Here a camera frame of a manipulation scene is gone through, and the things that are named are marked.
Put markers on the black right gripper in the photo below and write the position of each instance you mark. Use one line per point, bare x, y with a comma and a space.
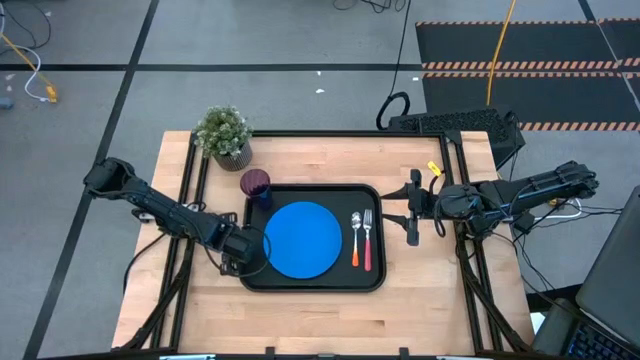
427, 207

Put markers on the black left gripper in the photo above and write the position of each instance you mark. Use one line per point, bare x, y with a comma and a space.
242, 245

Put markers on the blue round plate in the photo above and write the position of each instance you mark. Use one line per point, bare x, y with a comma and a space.
302, 240

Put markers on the purple ribbed cup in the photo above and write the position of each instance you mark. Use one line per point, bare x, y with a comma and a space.
256, 185

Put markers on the black plastic tray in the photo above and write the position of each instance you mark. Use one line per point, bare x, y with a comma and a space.
370, 280

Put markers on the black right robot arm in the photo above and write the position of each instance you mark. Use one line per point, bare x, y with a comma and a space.
530, 192

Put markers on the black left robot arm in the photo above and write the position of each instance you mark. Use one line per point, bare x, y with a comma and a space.
150, 200

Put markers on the yellow tag on gripper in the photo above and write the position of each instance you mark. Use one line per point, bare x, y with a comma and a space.
434, 168

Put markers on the small potted green plant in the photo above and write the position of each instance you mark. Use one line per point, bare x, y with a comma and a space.
222, 132

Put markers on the black hazard-striped floor mat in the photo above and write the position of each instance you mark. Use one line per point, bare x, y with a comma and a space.
530, 95

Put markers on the grey rounded device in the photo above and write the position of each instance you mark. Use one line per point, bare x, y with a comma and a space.
555, 325

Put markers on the grey laptop lid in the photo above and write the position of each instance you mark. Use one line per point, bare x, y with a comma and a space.
615, 260

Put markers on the black backlit keyboard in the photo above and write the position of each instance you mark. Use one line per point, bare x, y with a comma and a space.
595, 345

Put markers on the black aluminium rail frame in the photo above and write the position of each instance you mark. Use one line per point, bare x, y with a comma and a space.
320, 133

